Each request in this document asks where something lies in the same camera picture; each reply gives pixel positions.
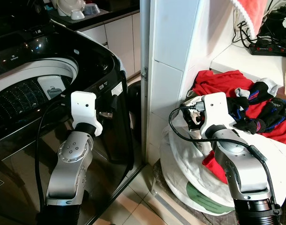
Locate red garment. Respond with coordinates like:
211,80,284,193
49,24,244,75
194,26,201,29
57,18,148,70
191,70,286,184

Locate black power strip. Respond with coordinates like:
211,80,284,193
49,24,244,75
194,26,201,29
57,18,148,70
248,39,286,57

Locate black power adapter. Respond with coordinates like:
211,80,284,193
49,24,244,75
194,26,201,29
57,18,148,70
257,7,286,44

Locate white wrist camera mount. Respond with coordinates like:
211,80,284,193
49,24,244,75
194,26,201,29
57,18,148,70
70,91,104,137
198,92,230,139

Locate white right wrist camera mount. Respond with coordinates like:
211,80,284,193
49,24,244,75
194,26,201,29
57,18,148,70
198,92,230,139

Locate white shelf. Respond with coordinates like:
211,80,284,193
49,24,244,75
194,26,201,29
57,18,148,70
210,43,286,90

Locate tall white cabinet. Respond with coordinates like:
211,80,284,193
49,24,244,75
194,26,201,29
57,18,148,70
147,0,246,165

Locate grey bowl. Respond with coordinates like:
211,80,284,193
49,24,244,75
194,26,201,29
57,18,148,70
83,3,101,15

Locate red towel with white trim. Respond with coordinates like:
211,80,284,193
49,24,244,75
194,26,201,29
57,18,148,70
229,0,268,39

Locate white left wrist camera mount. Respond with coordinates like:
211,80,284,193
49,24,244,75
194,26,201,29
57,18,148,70
70,91,104,137

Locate black and blue garment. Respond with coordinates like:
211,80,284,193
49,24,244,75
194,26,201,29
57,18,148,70
227,79,286,135

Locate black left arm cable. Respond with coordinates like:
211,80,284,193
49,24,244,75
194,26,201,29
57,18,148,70
34,100,73,212

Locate white kitchen cabinet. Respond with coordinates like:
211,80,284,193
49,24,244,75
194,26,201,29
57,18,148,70
79,12,141,81

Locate small white cup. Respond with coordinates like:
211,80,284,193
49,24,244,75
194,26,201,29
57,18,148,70
70,9,86,21

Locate black top-load washing machine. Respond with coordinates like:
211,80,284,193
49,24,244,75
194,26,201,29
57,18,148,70
0,14,144,225

